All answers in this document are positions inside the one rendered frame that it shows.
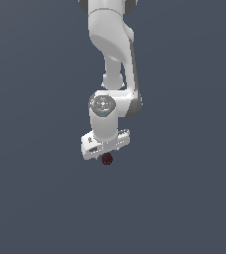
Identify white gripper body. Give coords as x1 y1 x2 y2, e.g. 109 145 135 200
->
80 128 131 162

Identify dark red small ball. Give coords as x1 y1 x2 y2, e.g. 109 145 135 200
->
100 152 115 167

